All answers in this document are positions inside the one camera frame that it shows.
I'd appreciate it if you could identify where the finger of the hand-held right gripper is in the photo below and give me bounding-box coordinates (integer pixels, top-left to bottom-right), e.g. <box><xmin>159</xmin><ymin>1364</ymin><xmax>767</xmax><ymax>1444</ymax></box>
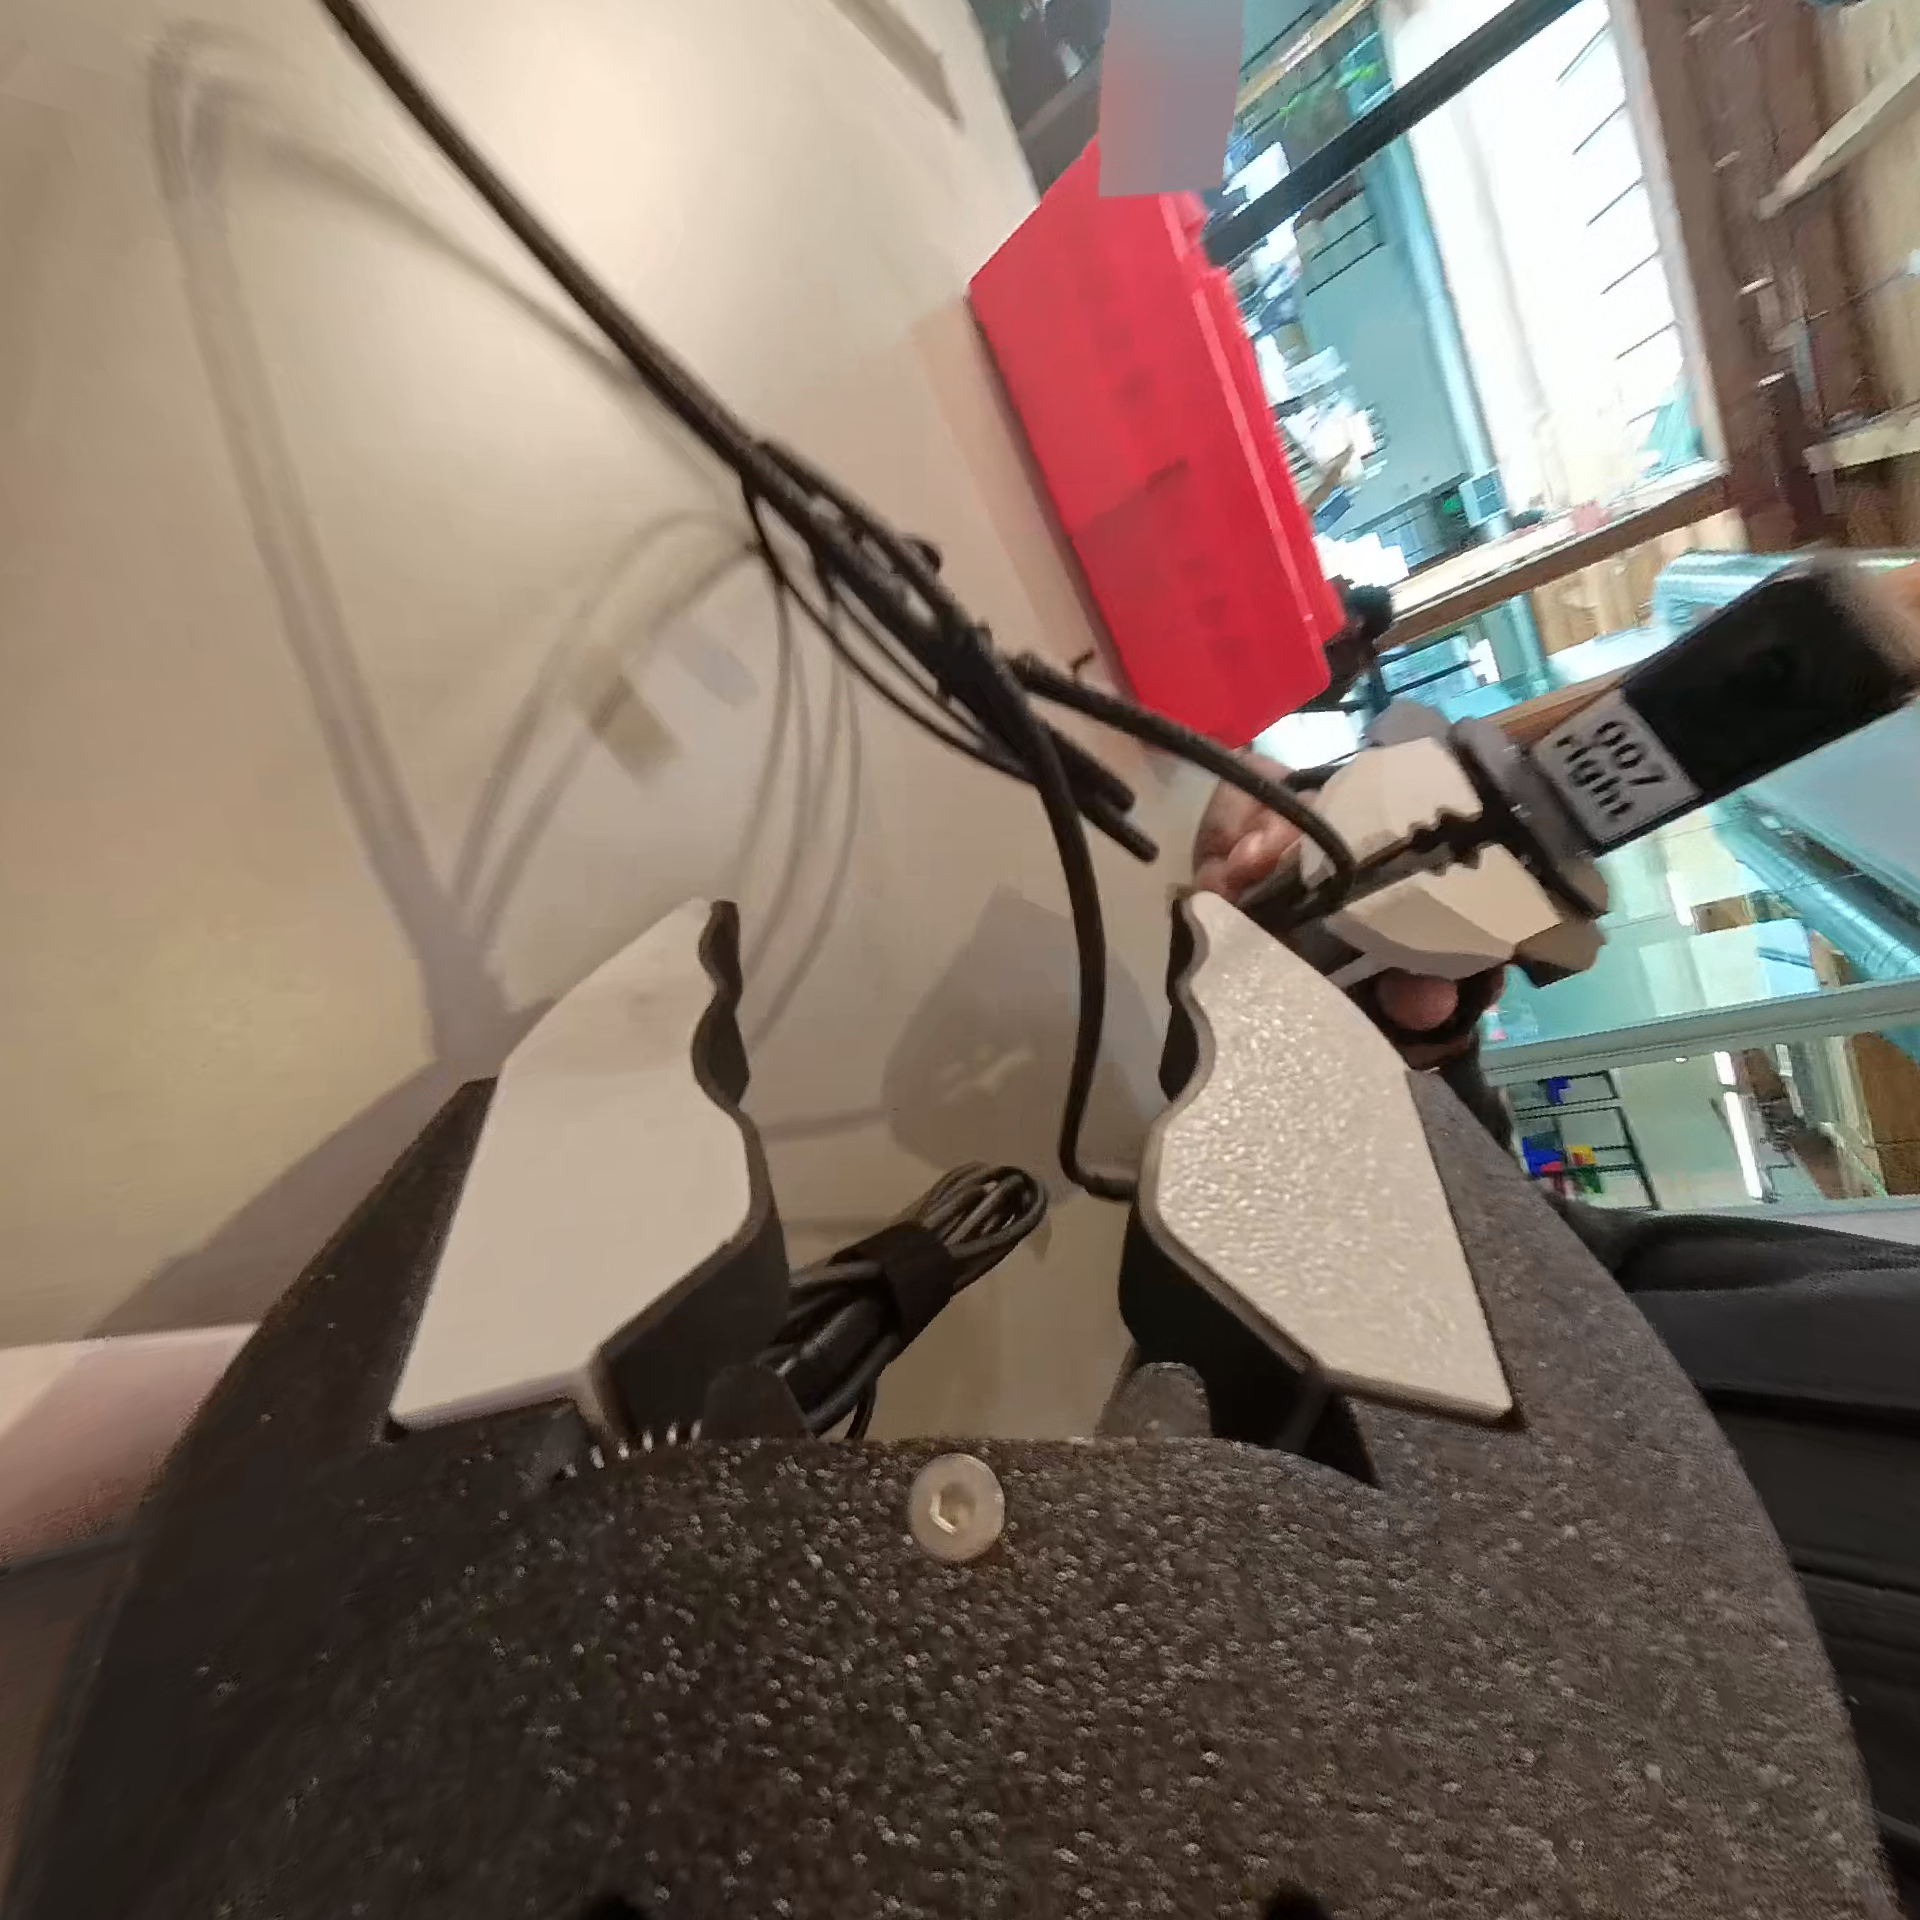
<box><xmin>1328</xmin><ymin>862</ymin><xmax>1560</xmax><ymax>986</ymax></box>
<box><xmin>1296</xmin><ymin>737</ymin><xmax>1488</xmax><ymax>890</ymax></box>

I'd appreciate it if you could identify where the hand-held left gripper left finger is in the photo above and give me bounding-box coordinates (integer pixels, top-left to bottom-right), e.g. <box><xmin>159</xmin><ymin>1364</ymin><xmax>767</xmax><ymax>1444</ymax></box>
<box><xmin>386</xmin><ymin>901</ymin><xmax>792</xmax><ymax>1443</ymax></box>

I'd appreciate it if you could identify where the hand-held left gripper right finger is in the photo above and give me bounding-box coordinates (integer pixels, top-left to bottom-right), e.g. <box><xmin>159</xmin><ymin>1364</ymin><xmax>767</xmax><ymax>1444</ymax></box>
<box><xmin>1117</xmin><ymin>892</ymin><xmax>1517</xmax><ymax>1426</ymax></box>

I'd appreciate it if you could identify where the black braided usb-c cable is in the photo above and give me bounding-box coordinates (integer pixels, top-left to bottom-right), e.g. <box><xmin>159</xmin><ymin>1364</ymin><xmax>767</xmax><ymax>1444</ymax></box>
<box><xmin>319</xmin><ymin>0</ymin><xmax>1360</xmax><ymax>1203</ymax></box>

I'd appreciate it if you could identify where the person's right hand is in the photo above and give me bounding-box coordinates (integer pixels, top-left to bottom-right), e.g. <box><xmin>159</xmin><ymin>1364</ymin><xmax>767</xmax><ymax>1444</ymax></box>
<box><xmin>1190</xmin><ymin>757</ymin><xmax>1504</xmax><ymax>1069</ymax></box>

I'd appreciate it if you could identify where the red plastic bin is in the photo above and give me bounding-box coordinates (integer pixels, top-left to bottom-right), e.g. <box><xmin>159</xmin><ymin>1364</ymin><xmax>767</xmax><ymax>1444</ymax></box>
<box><xmin>966</xmin><ymin>134</ymin><xmax>1346</xmax><ymax>747</ymax></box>

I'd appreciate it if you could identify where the black pole stand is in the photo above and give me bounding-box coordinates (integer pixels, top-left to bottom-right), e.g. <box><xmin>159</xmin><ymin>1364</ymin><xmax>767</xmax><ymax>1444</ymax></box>
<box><xmin>1206</xmin><ymin>0</ymin><xmax>1583</xmax><ymax>260</ymax></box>

